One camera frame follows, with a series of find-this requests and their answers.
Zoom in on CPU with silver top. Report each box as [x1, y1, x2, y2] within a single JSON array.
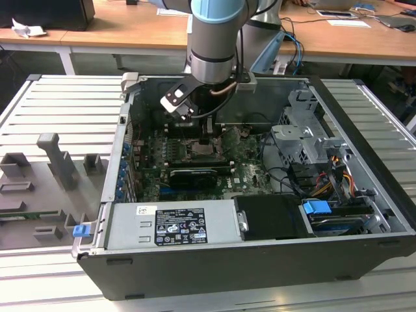
[[193, 143, 217, 155]]

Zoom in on metal CPU socket cover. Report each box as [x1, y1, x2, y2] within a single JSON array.
[[187, 138, 224, 159]]

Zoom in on CPU socket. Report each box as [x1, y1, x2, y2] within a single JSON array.
[[184, 138, 226, 161]]

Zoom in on black RAM slot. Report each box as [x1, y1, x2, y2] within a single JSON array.
[[142, 164, 236, 173], [169, 157, 235, 164]]

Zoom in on black finned heatsink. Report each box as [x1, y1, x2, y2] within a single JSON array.
[[167, 122, 200, 137]]

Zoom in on black graphics card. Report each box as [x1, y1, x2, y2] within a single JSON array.
[[168, 168, 218, 191]]

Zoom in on green motherboard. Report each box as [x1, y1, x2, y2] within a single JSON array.
[[131, 125, 283, 202]]

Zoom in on grey case latch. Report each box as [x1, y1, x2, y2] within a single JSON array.
[[120, 71, 140, 94]]

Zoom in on pale blue teach pendant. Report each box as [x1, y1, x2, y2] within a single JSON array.
[[251, 31, 287, 75]]

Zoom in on perforated metal drive cage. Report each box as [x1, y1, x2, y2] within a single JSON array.
[[270, 89, 352, 167]]

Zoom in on white paper sheet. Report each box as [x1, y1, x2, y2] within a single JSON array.
[[156, 6, 193, 18], [326, 19, 372, 29]]

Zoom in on black plastic shroud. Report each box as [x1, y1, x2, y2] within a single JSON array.
[[233, 194, 313, 242]]

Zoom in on wooden desk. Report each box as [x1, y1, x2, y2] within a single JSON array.
[[0, 0, 98, 76], [60, 0, 416, 68]]

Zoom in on grey power supply with label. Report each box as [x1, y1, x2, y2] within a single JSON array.
[[105, 200, 245, 251]]

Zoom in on blue disk carrier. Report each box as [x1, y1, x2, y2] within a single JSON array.
[[301, 200, 332, 216]]

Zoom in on black and grey PC case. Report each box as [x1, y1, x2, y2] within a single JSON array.
[[76, 73, 416, 302]]

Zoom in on grey parts rack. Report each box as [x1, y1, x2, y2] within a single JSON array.
[[0, 132, 111, 252]]

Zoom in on hard disk drive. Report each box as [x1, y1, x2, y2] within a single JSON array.
[[307, 210, 375, 237]]

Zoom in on white tablet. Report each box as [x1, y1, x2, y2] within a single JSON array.
[[316, 9, 358, 19]]

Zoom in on black computer tower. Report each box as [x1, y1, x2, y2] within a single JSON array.
[[0, 0, 96, 32]]

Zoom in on crumpled white paper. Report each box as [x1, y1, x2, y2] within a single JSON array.
[[11, 18, 47, 40]]

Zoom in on grey laptop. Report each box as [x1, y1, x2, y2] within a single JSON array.
[[373, 12, 416, 29]]

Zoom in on black camera cable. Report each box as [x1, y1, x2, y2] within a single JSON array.
[[187, 27, 247, 120]]

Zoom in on brown hose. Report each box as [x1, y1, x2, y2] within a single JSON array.
[[209, 81, 237, 98]]

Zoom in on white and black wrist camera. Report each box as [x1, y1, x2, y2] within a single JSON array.
[[159, 81, 197, 114]]

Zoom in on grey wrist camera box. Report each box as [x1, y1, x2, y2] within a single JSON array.
[[234, 71, 259, 94]]

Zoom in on black data cable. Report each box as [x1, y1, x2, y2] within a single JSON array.
[[261, 133, 306, 196]]

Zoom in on blue cable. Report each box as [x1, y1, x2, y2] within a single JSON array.
[[285, 31, 307, 76]]

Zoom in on orange yellow power wires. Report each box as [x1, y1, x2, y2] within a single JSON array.
[[311, 155, 356, 196]]

